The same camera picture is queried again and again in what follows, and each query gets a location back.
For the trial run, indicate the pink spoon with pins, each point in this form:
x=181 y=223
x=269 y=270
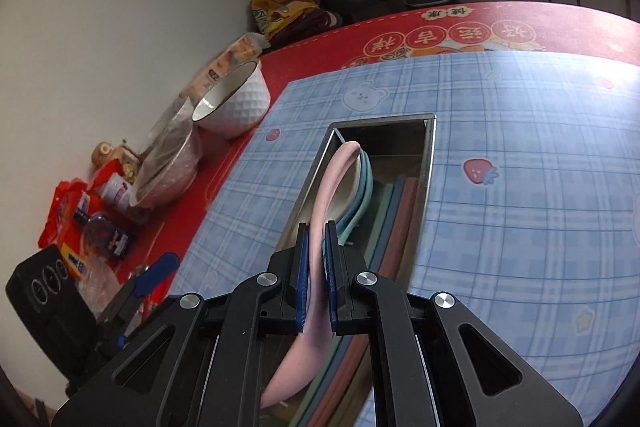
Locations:
x=320 y=207

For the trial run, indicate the dark red clothes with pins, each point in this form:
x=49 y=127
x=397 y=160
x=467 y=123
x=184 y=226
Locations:
x=310 y=24

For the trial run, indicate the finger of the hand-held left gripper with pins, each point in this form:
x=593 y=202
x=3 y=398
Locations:
x=160 y=267

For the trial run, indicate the pink chopstick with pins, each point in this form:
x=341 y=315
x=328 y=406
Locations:
x=411 y=202

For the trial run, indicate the crumpled clear plastic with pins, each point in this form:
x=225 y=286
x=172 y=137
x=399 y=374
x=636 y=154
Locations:
x=100 y=282

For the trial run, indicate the wooden figurine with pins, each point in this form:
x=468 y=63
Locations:
x=107 y=153

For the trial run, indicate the plastic-wrapped bowl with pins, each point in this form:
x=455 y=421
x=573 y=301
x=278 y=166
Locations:
x=170 y=177

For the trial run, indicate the green spoon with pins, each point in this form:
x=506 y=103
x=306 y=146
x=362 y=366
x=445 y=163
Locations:
x=370 y=197

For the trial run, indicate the white dimpled bowl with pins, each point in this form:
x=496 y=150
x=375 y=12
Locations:
x=240 y=107

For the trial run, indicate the stainless steel utensil tray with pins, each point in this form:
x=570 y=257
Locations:
x=395 y=142

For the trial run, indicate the red snack packets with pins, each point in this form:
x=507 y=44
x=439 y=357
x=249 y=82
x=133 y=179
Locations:
x=57 y=217

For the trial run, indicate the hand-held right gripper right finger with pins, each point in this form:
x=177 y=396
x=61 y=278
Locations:
x=330 y=277

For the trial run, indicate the printed snack box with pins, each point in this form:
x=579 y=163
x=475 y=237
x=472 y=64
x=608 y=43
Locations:
x=225 y=62

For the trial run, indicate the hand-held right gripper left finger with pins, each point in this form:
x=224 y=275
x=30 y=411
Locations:
x=302 y=277

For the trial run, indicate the beige spoon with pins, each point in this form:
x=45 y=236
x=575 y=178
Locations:
x=350 y=192

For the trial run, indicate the white jar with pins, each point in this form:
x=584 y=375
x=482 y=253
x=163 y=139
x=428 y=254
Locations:
x=117 y=192

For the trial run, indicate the red printed tablecloth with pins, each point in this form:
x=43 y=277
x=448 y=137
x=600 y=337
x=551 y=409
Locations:
x=350 y=42

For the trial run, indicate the blue plaid mat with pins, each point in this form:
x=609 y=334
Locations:
x=500 y=232

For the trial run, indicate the yellow clothes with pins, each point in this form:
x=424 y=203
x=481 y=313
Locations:
x=285 y=2

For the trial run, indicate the green chopstick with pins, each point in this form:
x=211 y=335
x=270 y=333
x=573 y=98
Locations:
x=384 y=207

